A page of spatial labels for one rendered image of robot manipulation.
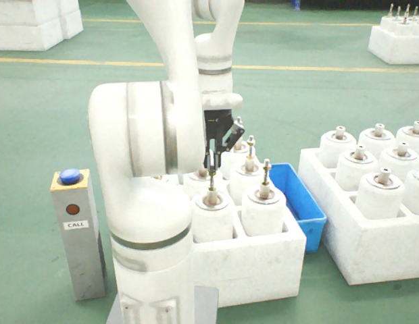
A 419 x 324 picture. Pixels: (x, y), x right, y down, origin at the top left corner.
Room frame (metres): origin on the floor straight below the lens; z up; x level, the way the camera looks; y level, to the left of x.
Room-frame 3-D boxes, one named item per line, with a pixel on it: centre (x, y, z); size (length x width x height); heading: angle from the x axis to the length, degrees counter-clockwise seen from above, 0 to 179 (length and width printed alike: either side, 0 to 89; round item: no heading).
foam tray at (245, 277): (0.82, 0.02, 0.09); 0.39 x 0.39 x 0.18; 11
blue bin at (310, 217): (0.95, -0.23, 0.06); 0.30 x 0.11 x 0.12; 9
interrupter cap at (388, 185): (0.79, -0.41, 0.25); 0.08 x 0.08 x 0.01
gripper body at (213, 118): (0.70, -0.01, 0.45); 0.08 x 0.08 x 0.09
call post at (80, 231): (0.69, 0.29, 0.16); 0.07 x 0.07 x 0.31; 11
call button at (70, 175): (0.69, 0.29, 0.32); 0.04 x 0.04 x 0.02
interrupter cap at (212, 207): (0.70, -0.01, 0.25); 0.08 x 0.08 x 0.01
